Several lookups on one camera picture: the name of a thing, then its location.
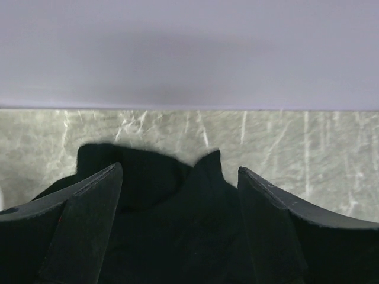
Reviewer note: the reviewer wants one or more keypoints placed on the black t shirt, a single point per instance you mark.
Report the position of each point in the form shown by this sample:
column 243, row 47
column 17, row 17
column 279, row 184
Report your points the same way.
column 174, row 222

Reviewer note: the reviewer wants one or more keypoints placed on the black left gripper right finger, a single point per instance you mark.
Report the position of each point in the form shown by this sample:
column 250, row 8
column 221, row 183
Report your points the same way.
column 291, row 240

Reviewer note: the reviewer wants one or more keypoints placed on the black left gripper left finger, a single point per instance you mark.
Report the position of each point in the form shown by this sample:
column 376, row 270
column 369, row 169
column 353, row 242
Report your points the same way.
column 61, row 237

